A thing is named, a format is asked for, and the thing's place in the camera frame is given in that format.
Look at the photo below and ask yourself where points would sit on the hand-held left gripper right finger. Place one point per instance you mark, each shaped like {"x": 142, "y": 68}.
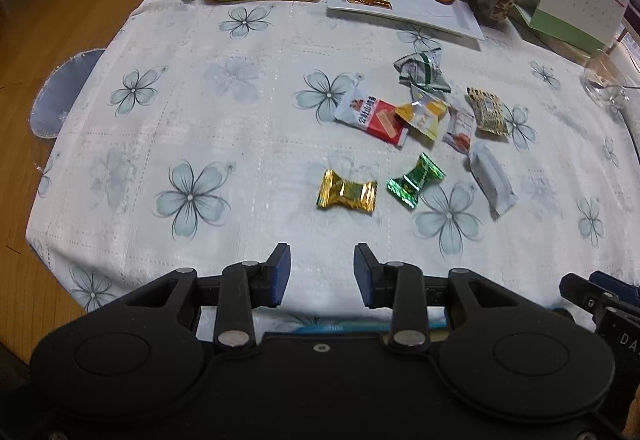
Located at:
{"x": 362, "y": 275}

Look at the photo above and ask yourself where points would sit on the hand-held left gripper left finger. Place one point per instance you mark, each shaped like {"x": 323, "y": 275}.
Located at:
{"x": 282, "y": 275}

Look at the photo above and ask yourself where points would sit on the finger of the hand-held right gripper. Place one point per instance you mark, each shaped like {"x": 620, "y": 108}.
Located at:
{"x": 582, "y": 295}
{"x": 617, "y": 288}

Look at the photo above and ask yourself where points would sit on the brown patterned snack packet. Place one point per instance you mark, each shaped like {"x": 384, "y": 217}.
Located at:
{"x": 487, "y": 112}

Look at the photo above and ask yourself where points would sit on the green wrapped candy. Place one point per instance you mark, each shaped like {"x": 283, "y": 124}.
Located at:
{"x": 415, "y": 180}

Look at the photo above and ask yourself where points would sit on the plain white snack packet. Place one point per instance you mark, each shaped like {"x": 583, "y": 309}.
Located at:
{"x": 492, "y": 180}

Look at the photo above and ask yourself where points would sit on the red white snack packet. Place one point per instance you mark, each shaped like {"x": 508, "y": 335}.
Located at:
{"x": 372, "y": 115}

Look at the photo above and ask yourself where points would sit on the yellow snack packet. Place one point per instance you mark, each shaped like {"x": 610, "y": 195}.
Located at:
{"x": 425, "y": 115}

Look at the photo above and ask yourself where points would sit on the orange white small packet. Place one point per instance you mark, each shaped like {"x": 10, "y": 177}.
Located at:
{"x": 461, "y": 127}

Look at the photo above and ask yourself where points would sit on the white floral tablecloth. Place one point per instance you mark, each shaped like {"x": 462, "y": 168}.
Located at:
{"x": 225, "y": 95}

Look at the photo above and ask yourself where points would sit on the clear glass cup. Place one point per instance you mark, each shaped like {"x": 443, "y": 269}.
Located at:
{"x": 605, "y": 80}

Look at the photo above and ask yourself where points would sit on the green white snack packet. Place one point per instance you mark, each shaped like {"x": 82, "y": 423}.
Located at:
{"x": 422, "y": 70}

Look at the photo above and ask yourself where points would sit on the blue round stool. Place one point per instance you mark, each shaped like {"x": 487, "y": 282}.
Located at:
{"x": 57, "y": 92}

